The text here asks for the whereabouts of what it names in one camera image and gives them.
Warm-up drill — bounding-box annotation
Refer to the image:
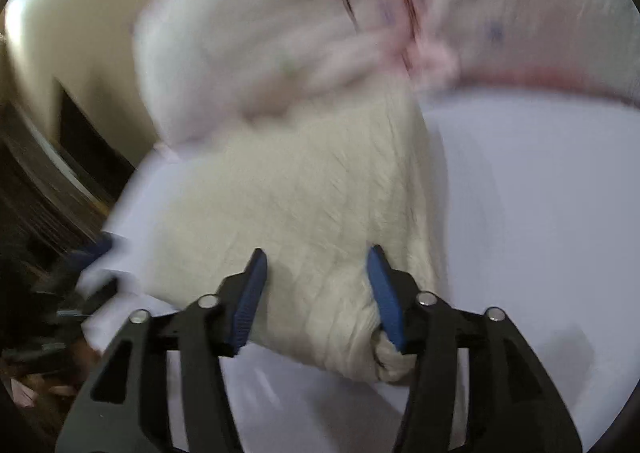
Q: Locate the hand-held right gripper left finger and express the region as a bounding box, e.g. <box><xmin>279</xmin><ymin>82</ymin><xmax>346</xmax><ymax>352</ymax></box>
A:
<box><xmin>55</xmin><ymin>248</ymin><xmax>268</xmax><ymax>453</ymax></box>

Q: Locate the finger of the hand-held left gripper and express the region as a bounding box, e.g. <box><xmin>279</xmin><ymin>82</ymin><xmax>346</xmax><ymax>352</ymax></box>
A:
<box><xmin>70</xmin><ymin>232</ymin><xmax>117</xmax><ymax>270</ymax></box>

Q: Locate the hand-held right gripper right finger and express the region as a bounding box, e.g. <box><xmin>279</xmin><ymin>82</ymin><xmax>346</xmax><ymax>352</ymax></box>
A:
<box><xmin>366</xmin><ymin>244</ymin><xmax>583</xmax><ymax>453</ymax></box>

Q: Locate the cream knitted garment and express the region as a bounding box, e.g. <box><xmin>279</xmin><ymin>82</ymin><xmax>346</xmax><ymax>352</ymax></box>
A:
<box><xmin>132</xmin><ymin>100</ymin><xmax>451</xmax><ymax>385</ymax></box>

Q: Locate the pink printed blanket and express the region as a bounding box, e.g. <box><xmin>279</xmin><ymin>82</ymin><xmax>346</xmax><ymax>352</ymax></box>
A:
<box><xmin>131</xmin><ymin>0</ymin><xmax>640</xmax><ymax>146</ymax></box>

